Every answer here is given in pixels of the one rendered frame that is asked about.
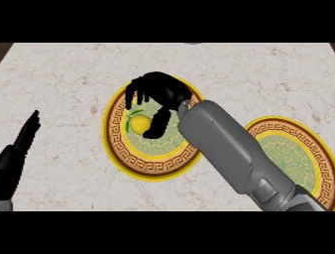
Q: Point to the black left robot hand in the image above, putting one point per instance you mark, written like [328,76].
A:
[9,158]

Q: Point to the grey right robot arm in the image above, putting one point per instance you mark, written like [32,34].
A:
[234,152]

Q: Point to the patterned yellow-rimmed plate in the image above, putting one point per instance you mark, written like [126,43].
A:
[150,149]
[297,158]

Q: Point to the yellow lemon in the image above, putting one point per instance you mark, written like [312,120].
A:
[139,123]

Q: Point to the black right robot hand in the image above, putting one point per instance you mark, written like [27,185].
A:
[162,87]

